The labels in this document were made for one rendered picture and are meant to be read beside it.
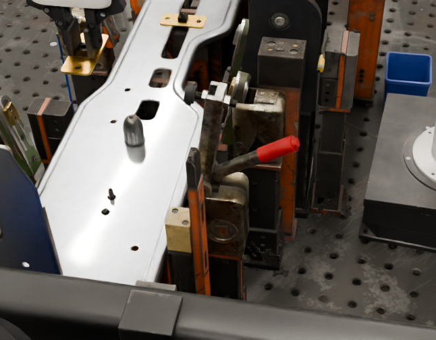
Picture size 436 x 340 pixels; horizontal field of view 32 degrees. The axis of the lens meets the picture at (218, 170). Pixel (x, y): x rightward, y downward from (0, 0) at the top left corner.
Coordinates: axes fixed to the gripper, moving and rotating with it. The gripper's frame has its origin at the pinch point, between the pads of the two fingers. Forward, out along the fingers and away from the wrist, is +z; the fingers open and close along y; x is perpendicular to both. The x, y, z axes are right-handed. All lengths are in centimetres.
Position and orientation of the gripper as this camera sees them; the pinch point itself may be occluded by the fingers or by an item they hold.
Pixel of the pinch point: (82, 36)
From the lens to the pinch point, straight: 96.6
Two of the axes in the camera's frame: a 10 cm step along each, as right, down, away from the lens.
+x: -1.9, 6.8, -7.0
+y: -9.8, -1.0, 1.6
